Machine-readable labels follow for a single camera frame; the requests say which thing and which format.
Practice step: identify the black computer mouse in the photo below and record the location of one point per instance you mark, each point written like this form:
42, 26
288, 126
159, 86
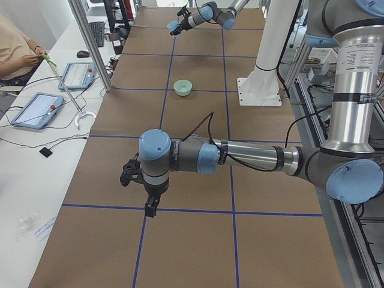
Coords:
83, 54

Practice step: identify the white central pillar base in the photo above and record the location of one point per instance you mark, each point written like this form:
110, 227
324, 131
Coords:
261, 86

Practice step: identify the small black square pad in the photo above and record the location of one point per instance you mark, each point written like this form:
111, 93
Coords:
46, 152

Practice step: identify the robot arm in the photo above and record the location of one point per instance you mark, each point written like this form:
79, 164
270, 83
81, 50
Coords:
207, 13
343, 166

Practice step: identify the metal reacher grabber stick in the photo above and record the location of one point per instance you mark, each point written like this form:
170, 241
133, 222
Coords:
81, 113

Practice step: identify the blue teach pendant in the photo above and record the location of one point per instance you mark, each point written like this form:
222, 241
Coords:
78, 75
38, 111

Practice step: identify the aluminium frame post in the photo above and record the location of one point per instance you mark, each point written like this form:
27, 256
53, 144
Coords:
82, 22

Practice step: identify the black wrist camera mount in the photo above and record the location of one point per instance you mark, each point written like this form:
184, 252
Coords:
132, 172
184, 12

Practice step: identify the person in beige shirt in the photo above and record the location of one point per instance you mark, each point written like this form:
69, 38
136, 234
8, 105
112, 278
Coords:
20, 55

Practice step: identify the far blue teach pendant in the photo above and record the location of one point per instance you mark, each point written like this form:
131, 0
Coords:
78, 75

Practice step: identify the clear plastic bag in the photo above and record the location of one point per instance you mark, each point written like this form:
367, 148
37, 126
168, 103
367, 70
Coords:
27, 225

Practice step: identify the near blue teach pendant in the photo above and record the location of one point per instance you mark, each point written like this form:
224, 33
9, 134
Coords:
38, 111

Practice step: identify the black keyboard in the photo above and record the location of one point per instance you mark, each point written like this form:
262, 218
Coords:
97, 29

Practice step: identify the green ceramic bowl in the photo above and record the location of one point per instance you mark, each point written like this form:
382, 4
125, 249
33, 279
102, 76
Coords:
182, 87

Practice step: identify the light blue plastic cup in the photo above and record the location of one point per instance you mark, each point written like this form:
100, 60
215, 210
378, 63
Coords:
174, 28

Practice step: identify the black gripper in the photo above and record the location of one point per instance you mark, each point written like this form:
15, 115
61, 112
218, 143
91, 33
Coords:
183, 24
153, 191

